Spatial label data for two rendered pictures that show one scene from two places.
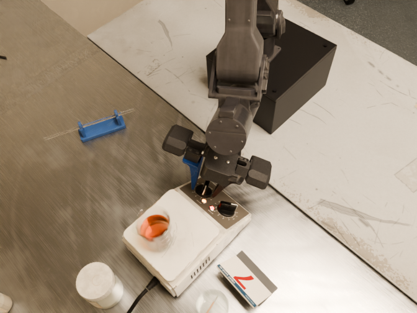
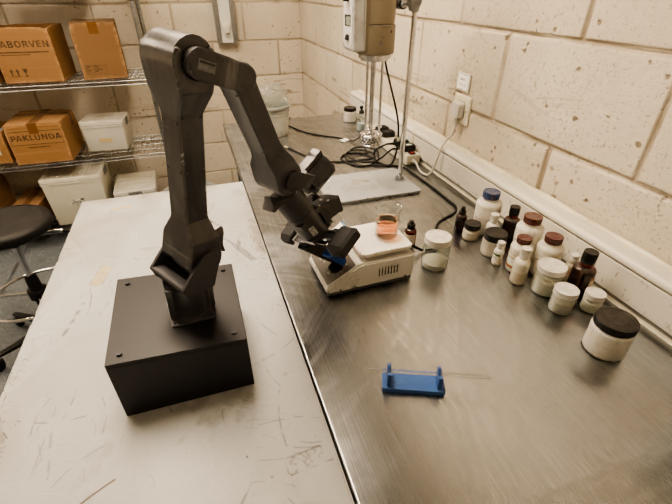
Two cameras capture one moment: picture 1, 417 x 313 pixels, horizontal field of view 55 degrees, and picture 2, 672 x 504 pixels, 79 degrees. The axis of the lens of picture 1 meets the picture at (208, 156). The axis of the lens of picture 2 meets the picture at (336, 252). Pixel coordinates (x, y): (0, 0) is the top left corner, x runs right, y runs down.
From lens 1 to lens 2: 104 cm
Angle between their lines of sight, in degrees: 87
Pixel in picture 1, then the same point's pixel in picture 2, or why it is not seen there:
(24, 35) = not seen: outside the picture
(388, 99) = (108, 297)
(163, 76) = (297, 432)
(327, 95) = not seen: hidden behind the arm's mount
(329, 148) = not seen: hidden behind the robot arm
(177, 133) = (343, 234)
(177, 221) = (368, 239)
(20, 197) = (517, 348)
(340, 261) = (273, 234)
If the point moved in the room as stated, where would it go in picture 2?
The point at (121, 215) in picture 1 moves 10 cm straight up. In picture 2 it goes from (411, 300) to (417, 260)
